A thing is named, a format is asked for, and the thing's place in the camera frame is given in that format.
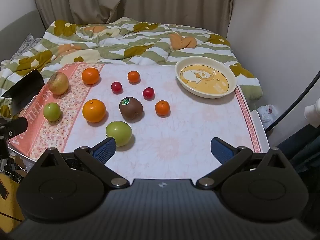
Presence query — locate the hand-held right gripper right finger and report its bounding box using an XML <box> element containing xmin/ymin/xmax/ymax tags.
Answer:
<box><xmin>196</xmin><ymin>137</ymin><xmax>290</xmax><ymax>189</ymax></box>

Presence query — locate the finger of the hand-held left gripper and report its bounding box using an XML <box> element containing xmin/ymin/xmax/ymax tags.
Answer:
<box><xmin>0</xmin><ymin>117</ymin><xmax>28</xmax><ymax>160</ymax></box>

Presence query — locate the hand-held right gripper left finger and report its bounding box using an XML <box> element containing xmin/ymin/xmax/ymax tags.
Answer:
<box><xmin>37</xmin><ymin>137</ymin><xmax>130</xmax><ymax>189</ymax></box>

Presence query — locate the large green jujube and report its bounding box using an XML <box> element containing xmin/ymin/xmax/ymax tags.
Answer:
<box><xmin>106</xmin><ymin>121</ymin><xmax>132</xmax><ymax>147</ymax></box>

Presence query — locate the small green jujube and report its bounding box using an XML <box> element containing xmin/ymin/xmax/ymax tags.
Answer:
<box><xmin>43</xmin><ymin>102</ymin><xmax>62</xmax><ymax>122</ymax></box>

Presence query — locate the large orange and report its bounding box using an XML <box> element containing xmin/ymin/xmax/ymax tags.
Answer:
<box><xmin>82</xmin><ymin>67</ymin><xmax>100</xmax><ymax>85</ymax></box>
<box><xmin>82</xmin><ymin>99</ymin><xmax>107</xmax><ymax>123</ymax></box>

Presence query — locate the brown kiwi with green sticker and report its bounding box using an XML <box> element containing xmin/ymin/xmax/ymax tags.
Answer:
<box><xmin>119</xmin><ymin>96</ymin><xmax>144</xmax><ymax>123</ymax></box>

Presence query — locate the blemished yellow-red apple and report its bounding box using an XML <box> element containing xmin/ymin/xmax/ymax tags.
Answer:
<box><xmin>48</xmin><ymin>72</ymin><xmax>69</xmax><ymax>95</ymax></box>

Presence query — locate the cream bowl with bear print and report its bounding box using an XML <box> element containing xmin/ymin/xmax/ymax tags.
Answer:
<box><xmin>174</xmin><ymin>56</ymin><xmax>237</xmax><ymax>99</ymax></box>

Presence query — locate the white table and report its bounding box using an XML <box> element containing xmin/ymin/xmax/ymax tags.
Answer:
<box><xmin>251</xmin><ymin>109</ymin><xmax>271</xmax><ymax>153</ymax></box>

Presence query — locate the pink floral tablecloth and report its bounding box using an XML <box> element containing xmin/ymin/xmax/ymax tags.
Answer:
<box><xmin>9</xmin><ymin>62</ymin><xmax>269</xmax><ymax>180</ymax></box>

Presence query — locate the white plastic bag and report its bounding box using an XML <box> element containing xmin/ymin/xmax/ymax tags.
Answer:
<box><xmin>257</xmin><ymin>104</ymin><xmax>279</xmax><ymax>130</ymax></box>

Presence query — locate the small red fruit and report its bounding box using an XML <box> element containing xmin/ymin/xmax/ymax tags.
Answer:
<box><xmin>111</xmin><ymin>81</ymin><xmax>123</xmax><ymax>94</ymax></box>
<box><xmin>142</xmin><ymin>87</ymin><xmax>155</xmax><ymax>100</ymax></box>

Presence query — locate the small orange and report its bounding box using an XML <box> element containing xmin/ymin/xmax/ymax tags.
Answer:
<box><xmin>155</xmin><ymin>100</ymin><xmax>171</xmax><ymax>116</ymax></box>
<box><xmin>127</xmin><ymin>71</ymin><xmax>140</xmax><ymax>83</ymax></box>

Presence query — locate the yellow box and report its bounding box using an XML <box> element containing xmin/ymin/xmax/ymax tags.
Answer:
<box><xmin>0</xmin><ymin>172</ymin><xmax>25</xmax><ymax>233</ymax></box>

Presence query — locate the dark cloth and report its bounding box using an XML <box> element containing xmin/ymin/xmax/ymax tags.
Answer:
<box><xmin>275</xmin><ymin>124</ymin><xmax>320</xmax><ymax>180</ymax></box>

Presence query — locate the grey patterned pillow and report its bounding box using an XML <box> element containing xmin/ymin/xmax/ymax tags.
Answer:
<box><xmin>11</xmin><ymin>34</ymin><xmax>42</xmax><ymax>58</ymax></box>

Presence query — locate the grey bed headboard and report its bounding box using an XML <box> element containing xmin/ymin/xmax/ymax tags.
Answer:
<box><xmin>0</xmin><ymin>10</ymin><xmax>45</xmax><ymax>63</ymax></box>

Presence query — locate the green striped floral blanket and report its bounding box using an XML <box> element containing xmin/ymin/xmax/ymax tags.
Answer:
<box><xmin>0</xmin><ymin>17</ymin><xmax>263</xmax><ymax>120</ymax></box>

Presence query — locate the beige curtain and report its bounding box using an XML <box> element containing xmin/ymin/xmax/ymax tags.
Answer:
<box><xmin>31</xmin><ymin>0</ymin><xmax>235</xmax><ymax>37</ymax></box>

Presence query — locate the black cable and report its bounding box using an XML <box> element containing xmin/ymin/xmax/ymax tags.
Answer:
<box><xmin>265</xmin><ymin>70</ymin><xmax>320</xmax><ymax>132</ymax></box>

